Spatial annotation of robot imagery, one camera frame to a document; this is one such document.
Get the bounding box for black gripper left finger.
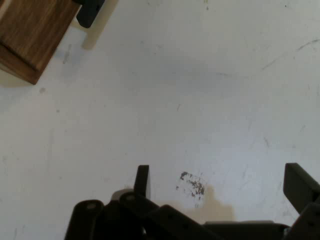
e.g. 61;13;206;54
64;164;221;240

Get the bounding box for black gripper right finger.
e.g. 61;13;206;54
283;162;320;240

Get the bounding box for dark blue rectangular object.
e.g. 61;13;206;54
75;0;106;29

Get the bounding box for brown wooden drawer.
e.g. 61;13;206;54
0;0;82;86

